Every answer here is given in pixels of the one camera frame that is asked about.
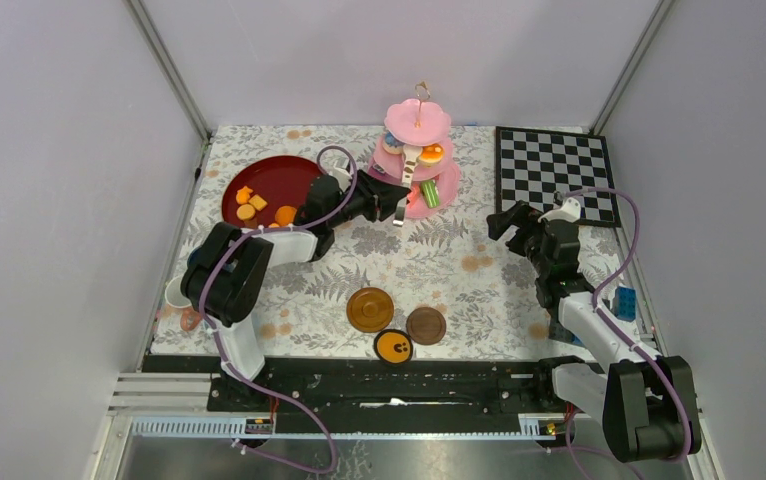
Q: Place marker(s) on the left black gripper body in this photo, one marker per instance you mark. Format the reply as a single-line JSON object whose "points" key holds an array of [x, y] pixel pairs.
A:
{"points": [[359, 202]]}

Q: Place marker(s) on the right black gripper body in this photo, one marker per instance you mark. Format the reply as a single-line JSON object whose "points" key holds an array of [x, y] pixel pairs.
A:
{"points": [[545, 267]]}

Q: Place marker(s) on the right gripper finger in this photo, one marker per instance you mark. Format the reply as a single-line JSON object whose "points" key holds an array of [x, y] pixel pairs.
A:
{"points": [[498, 223], [528, 235]]}

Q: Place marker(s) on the orange round cookie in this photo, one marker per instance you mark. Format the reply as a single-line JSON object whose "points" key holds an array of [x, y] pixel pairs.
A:
{"points": [[285, 215]]}

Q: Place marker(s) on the dark red round tray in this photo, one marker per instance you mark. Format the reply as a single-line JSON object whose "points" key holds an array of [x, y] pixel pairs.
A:
{"points": [[280, 180]]}

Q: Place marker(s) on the white cat-paw food tongs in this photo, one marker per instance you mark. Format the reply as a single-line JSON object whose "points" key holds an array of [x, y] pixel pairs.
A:
{"points": [[411, 154]]}

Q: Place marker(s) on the blue frosted donut toy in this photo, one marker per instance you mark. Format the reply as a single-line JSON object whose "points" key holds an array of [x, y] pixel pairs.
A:
{"points": [[391, 144]]}

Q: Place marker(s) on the orange pancake stack toy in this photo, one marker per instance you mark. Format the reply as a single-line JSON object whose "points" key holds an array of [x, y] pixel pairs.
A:
{"points": [[431, 155]]}

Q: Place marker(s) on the orange flower cookie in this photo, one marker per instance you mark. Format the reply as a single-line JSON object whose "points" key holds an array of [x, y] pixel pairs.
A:
{"points": [[243, 195]]}

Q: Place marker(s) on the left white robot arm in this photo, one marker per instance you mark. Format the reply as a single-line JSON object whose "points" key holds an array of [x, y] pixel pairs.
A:
{"points": [[225, 275]]}

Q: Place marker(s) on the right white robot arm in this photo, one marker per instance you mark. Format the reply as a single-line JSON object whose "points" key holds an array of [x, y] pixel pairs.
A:
{"points": [[644, 401]]}

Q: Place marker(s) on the green layered cake slice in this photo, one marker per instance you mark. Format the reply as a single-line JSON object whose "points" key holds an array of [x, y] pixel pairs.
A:
{"points": [[430, 193]]}

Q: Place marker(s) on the black white chessboard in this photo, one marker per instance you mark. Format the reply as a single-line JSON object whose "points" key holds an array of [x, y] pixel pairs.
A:
{"points": [[532, 165]]}

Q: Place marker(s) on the square orange cracker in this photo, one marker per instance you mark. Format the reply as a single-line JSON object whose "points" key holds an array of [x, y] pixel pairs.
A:
{"points": [[255, 204]]}

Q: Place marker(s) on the blue toy brick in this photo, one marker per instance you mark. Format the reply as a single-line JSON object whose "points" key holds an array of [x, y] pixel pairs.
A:
{"points": [[624, 304]]}

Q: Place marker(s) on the pink three-tier cake stand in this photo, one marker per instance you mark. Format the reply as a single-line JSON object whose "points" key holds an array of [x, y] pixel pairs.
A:
{"points": [[418, 121]]}

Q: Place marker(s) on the round orange cracker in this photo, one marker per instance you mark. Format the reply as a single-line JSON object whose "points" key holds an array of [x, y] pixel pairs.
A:
{"points": [[246, 212]]}

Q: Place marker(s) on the light brown wooden coaster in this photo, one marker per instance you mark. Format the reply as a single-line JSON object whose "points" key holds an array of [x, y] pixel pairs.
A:
{"points": [[370, 310]]}

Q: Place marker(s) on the dark brown wooden coaster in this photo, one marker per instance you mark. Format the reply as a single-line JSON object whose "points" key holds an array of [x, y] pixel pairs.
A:
{"points": [[426, 326]]}

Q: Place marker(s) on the orange face black coaster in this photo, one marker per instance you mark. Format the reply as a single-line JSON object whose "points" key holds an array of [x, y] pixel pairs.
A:
{"points": [[393, 347]]}

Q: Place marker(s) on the white pink mug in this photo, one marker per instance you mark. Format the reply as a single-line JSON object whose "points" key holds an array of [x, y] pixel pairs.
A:
{"points": [[176, 299]]}

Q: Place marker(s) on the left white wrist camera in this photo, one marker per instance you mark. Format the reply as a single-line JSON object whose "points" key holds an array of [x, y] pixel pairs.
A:
{"points": [[343, 177]]}

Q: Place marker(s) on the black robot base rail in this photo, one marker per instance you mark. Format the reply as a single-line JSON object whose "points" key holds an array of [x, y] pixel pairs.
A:
{"points": [[371, 397]]}

